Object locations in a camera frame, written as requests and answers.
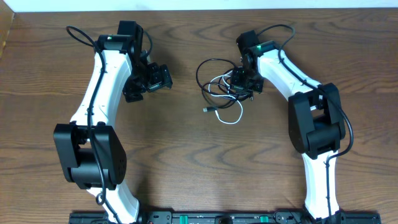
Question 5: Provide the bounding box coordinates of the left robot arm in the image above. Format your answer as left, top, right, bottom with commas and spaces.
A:
53, 21, 173, 223

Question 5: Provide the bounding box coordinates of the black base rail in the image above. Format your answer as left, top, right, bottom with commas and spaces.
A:
68, 210, 381, 224

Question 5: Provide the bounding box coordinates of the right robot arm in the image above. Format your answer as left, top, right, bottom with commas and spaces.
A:
230, 30, 346, 223

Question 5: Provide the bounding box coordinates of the white USB cable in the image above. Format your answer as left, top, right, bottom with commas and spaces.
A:
207, 70, 244, 125

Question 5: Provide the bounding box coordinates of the short black USB cable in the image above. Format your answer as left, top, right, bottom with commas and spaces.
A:
201, 70, 249, 110

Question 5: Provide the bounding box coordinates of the long black USB cable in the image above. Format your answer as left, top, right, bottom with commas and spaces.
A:
195, 58, 254, 113

